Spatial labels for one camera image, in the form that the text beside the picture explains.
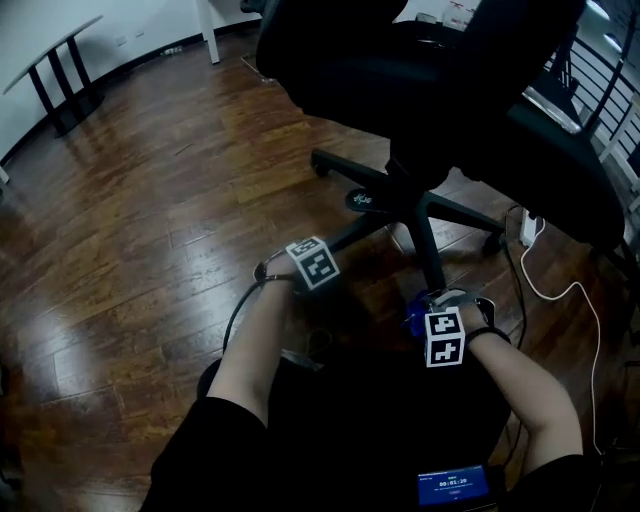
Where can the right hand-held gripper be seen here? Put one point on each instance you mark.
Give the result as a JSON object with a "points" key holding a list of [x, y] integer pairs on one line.
{"points": [[444, 345]]}

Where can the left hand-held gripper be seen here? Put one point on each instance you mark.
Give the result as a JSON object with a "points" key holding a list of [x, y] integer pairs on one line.
{"points": [[317, 267]]}

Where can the blue cloth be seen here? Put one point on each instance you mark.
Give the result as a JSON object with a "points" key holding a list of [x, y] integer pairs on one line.
{"points": [[415, 317]]}

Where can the black office chair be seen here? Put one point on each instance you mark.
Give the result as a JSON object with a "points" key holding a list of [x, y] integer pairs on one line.
{"points": [[375, 75]]}

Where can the person's right forearm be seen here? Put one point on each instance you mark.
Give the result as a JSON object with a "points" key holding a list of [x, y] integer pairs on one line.
{"points": [[535, 395]]}

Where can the person's left forearm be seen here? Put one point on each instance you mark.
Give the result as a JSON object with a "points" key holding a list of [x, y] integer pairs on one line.
{"points": [[250, 350]]}

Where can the phone with blue screen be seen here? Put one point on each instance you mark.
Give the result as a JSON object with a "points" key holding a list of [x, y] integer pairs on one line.
{"points": [[452, 485]]}

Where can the white power adaptor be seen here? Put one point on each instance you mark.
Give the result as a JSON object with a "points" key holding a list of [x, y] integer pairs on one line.
{"points": [[530, 230]]}

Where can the silver-edged flat device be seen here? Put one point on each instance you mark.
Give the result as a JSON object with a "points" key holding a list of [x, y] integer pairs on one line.
{"points": [[555, 112]]}

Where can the white desk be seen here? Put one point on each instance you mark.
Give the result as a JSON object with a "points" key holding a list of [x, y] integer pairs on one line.
{"points": [[212, 30]]}

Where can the grey metal rack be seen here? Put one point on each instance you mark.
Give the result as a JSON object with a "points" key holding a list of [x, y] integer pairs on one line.
{"points": [[617, 135]]}

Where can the black metal railing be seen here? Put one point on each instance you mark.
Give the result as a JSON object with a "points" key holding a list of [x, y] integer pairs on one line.
{"points": [[600, 90]]}

